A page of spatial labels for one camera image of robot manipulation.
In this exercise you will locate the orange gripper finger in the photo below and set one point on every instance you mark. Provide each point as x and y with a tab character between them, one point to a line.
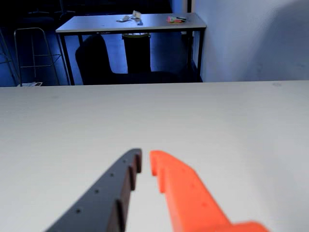
190	205

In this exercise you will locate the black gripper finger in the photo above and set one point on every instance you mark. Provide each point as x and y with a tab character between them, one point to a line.
96	205

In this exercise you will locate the papers on floor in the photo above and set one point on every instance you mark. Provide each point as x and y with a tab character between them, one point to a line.
30	84

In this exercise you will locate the dark office chair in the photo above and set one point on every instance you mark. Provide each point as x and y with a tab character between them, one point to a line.
96	62

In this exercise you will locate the black trash bin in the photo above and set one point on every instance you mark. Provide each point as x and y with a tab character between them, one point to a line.
137	55

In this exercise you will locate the grey top black-legged table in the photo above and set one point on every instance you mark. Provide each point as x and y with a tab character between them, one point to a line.
96	24

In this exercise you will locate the colourful sticky note pile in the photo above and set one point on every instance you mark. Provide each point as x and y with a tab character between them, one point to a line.
175	19

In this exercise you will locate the crumpled white papers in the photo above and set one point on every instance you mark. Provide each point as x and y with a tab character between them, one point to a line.
126	18

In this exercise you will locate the metal frame stool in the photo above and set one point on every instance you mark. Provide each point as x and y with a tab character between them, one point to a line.
17	48

